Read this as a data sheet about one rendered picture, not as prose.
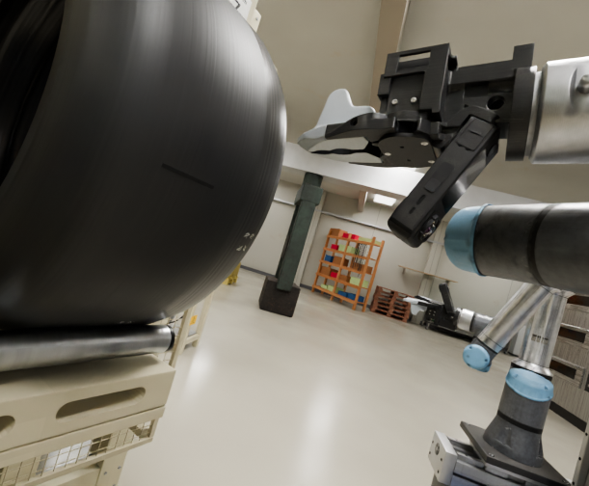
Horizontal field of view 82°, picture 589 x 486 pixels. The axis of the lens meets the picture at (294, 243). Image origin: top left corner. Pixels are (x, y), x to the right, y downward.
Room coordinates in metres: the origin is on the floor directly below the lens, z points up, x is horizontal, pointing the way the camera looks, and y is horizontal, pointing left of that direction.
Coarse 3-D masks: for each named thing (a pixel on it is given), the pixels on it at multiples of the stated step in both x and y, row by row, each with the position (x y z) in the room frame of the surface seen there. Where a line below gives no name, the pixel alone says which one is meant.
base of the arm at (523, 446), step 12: (492, 420) 1.05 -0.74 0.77; (504, 420) 1.00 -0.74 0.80; (516, 420) 0.98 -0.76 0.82; (492, 432) 1.02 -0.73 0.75; (504, 432) 0.99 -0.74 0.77; (516, 432) 0.97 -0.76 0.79; (528, 432) 0.96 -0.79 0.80; (540, 432) 0.97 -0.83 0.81; (492, 444) 1.00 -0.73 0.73; (504, 444) 0.99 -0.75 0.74; (516, 444) 0.96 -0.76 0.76; (528, 444) 0.95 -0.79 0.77; (540, 444) 0.97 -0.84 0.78; (516, 456) 0.95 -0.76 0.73; (528, 456) 0.94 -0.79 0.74; (540, 456) 0.97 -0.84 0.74
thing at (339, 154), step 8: (368, 144) 0.34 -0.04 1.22; (312, 152) 0.36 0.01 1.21; (320, 152) 0.36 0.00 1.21; (328, 152) 0.36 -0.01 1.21; (336, 152) 0.35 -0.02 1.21; (344, 152) 0.35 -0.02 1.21; (352, 152) 0.35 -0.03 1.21; (360, 152) 0.34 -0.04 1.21; (368, 152) 0.34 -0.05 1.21; (376, 152) 0.34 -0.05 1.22; (336, 160) 0.37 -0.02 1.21; (344, 160) 0.37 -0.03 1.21; (352, 160) 0.36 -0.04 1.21; (360, 160) 0.36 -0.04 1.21; (368, 160) 0.36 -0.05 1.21; (376, 160) 0.35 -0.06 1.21
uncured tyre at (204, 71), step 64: (0, 0) 0.49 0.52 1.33; (64, 0) 0.57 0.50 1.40; (128, 0) 0.30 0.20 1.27; (192, 0) 0.33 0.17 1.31; (0, 64) 0.60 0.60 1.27; (64, 64) 0.30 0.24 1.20; (128, 64) 0.29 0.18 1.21; (192, 64) 0.32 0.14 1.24; (256, 64) 0.43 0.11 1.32; (0, 128) 0.64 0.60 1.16; (64, 128) 0.29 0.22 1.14; (128, 128) 0.30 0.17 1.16; (192, 128) 0.33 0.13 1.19; (256, 128) 0.41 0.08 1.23; (0, 192) 0.32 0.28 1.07; (64, 192) 0.30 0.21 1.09; (128, 192) 0.31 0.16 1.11; (192, 192) 0.36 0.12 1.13; (256, 192) 0.44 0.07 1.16; (0, 256) 0.32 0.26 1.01; (64, 256) 0.32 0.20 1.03; (128, 256) 0.35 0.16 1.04; (192, 256) 0.41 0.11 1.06; (0, 320) 0.37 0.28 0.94; (64, 320) 0.40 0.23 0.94
